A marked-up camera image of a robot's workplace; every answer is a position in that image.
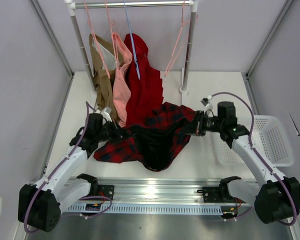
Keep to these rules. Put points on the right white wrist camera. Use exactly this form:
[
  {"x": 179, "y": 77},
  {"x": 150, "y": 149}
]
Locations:
[{"x": 206, "y": 101}]

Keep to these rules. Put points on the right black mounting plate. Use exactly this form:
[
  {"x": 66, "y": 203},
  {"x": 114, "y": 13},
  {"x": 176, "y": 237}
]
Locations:
[{"x": 215, "y": 194}]

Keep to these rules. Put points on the pink hanging garment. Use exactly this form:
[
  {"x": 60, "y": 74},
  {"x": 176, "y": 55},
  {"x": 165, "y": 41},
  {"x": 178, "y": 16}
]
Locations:
[{"x": 121, "y": 92}]

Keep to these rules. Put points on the empty pink hanger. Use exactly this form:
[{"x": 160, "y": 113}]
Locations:
[{"x": 178, "y": 46}]

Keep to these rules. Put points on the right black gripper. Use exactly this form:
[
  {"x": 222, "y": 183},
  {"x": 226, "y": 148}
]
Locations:
[{"x": 201, "y": 123}]

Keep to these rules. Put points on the black mounting plate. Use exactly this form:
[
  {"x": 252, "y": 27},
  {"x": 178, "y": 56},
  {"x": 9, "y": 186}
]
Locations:
[
  {"x": 215, "y": 194},
  {"x": 106, "y": 190}
]

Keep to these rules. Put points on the red plaid skirt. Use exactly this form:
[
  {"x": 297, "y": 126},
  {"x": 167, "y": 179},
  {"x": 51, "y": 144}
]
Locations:
[{"x": 155, "y": 144}]

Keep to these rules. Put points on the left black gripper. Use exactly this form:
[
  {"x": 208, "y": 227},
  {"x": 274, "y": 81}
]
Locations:
[{"x": 118, "y": 132}]

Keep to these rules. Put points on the tan hanging garment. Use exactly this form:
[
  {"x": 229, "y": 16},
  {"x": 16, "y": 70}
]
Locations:
[{"x": 103, "y": 84}]

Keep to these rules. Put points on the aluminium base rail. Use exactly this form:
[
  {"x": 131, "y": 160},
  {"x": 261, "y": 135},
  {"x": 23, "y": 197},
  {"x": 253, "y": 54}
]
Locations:
[{"x": 158, "y": 191}]

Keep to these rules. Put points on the white plastic basket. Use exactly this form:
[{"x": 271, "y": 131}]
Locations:
[{"x": 268, "y": 137}]

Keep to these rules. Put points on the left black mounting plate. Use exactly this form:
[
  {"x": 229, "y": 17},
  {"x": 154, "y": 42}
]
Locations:
[{"x": 106, "y": 190}]

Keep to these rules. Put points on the metal clothes rack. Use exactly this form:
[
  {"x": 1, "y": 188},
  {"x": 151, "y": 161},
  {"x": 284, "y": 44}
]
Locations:
[{"x": 193, "y": 4}]

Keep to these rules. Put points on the red hanging garment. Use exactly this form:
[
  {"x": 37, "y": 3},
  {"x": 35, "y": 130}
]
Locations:
[{"x": 146, "y": 93}]

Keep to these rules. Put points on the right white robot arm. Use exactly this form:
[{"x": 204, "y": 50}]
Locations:
[{"x": 277, "y": 197}]

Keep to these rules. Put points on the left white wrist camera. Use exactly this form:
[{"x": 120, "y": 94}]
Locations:
[{"x": 106, "y": 114}]

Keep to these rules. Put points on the pink hanger far left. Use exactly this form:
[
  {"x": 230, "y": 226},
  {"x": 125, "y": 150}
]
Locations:
[{"x": 97, "y": 44}]

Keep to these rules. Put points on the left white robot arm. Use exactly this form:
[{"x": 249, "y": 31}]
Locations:
[{"x": 40, "y": 205}]

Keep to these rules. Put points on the slotted white cable duct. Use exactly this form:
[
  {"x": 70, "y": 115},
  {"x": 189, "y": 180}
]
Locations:
[{"x": 129, "y": 208}]

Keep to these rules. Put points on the blue hanger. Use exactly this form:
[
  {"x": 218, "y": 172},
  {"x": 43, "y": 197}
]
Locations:
[{"x": 132, "y": 41}]

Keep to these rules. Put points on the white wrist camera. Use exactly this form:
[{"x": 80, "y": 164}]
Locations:
[
  {"x": 206, "y": 101},
  {"x": 106, "y": 114}
]

